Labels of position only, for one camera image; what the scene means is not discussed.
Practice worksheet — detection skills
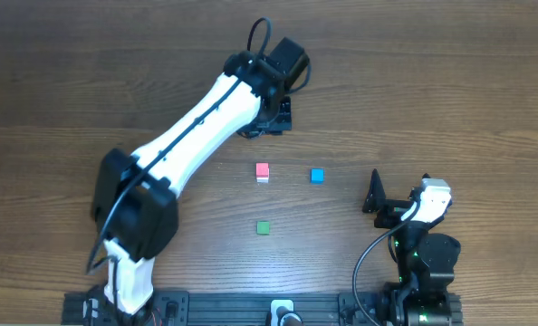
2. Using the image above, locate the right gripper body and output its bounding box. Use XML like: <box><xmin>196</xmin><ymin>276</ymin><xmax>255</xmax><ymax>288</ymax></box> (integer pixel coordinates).
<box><xmin>374</xmin><ymin>197</ymin><xmax>418</xmax><ymax>230</ymax></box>

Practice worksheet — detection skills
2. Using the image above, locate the mounting rail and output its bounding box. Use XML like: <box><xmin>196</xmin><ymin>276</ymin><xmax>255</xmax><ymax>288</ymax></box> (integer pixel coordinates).
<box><xmin>62</xmin><ymin>291</ymin><xmax>464</xmax><ymax>326</ymax></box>

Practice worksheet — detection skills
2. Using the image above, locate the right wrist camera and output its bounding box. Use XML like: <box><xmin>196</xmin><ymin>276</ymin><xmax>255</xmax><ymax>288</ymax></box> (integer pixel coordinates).
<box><xmin>404</xmin><ymin>177</ymin><xmax>453</xmax><ymax>224</ymax></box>

